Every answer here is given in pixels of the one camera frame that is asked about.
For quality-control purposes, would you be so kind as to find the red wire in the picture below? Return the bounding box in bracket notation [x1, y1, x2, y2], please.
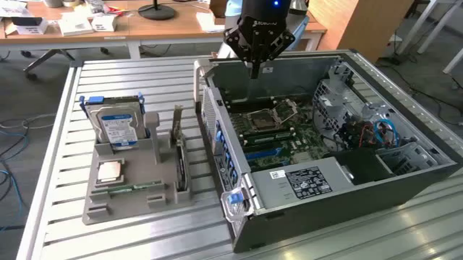
[358, 123, 375, 148]

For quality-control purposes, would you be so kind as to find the blue expansion slot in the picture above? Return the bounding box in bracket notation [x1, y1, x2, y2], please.
[245, 147, 286, 161]

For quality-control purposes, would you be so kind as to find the green motherboard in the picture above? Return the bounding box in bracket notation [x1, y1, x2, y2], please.
[227, 96, 338, 170]

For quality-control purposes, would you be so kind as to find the black round lamp base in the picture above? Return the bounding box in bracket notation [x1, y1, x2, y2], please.
[138, 0, 178, 21]

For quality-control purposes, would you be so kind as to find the white paper stack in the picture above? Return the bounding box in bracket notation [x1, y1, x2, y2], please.
[197, 12, 227, 34]

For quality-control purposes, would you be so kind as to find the copper-toned CPU chip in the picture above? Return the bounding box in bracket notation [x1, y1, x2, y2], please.
[98, 161, 123, 183]

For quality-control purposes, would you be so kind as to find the blue wire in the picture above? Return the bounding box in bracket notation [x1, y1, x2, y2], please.
[374, 119, 401, 148]

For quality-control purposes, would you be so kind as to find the metal socket cover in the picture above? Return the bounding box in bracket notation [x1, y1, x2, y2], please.
[271, 99, 299, 123]

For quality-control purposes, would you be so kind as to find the CPU socket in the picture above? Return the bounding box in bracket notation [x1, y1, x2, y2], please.
[247, 109, 282, 133]

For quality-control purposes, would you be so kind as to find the blue floor cable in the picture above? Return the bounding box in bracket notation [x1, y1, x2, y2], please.
[0, 129, 28, 231]

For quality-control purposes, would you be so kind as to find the grey chair base with casters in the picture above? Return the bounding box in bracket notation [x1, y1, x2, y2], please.
[22, 48, 110, 81]

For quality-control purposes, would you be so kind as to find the hard disk with blue caddy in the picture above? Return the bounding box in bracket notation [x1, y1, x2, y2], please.
[79, 92, 149, 151]

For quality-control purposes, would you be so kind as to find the white box with black lid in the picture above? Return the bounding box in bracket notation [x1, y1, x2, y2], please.
[11, 16, 49, 35]

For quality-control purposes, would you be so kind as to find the grey power supply unit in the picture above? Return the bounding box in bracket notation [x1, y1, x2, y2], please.
[250, 158, 355, 211]

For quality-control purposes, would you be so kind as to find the open black PC case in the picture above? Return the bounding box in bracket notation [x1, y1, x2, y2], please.
[194, 48, 463, 254]

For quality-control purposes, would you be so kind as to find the wooden desk with white frame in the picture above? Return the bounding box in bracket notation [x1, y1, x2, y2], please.
[0, 0, 329, 59]

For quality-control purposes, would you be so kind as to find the green RAM stick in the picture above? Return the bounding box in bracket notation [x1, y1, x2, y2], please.
[91, 181, 165, 194]

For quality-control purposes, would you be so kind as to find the perforated metal drive cage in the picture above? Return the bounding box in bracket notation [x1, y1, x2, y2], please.
[313, 78, 366, 136]

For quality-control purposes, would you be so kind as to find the black graphics card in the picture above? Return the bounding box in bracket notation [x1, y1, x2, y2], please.
[170, 105, 193, 192]

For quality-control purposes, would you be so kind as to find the brown cardboard box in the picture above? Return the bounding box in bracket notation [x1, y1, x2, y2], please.
[209, 0, 229, 19]

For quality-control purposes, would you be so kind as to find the grey disk bay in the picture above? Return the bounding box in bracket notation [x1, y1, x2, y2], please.
[375, 142, 439, 177]

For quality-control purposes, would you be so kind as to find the white table frame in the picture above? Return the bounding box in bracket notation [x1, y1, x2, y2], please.
[397, 0, 463, 74]

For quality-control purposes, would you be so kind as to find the wooden cabinet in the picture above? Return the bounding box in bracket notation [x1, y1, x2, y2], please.
[307, 0, 415, 63]

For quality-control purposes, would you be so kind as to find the small white printed box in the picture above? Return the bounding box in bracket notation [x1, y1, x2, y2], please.
[91, 15, 119, 33]

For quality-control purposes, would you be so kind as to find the grey parts rack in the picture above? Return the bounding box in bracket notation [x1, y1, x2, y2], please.
[82, 110, 199, 226]

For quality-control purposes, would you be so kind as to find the flat white box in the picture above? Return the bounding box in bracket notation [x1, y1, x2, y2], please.
[59, 17, 94, 37]

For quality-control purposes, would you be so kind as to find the white floor cable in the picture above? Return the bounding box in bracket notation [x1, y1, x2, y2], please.
[0, 113, 55, 129]

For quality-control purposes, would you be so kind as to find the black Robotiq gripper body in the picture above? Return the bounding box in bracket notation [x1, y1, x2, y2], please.
[238, 0, 293, 59]

